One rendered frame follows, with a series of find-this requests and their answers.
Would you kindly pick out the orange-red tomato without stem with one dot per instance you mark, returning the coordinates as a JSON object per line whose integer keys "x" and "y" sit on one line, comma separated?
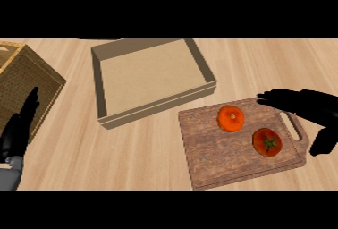
{"x": 231, "y": 118}

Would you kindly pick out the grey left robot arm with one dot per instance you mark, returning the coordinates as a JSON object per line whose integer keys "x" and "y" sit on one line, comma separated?
{"x": 10, "y": 176}

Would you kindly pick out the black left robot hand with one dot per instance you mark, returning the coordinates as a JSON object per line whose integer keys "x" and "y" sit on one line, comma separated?
{"x": 19, "y": 131}

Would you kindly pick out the red tomato with green stem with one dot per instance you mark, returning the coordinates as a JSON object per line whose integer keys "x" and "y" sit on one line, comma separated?
{"x": 268, "y": 142}

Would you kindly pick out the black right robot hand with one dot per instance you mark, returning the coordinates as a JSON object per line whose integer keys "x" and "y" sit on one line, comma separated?
{"x": 308, "y": 103}

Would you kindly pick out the open cardboard box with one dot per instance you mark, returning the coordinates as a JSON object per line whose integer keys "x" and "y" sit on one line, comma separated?
{"x": 150, "y": 80}

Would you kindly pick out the wicker basket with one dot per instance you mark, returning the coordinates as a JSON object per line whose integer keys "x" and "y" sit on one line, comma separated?
{"x": 27, "y": 86}

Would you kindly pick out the brown wooden cutting board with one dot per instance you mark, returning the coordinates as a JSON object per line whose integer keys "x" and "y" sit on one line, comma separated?
{"x": 225, "y": 149}

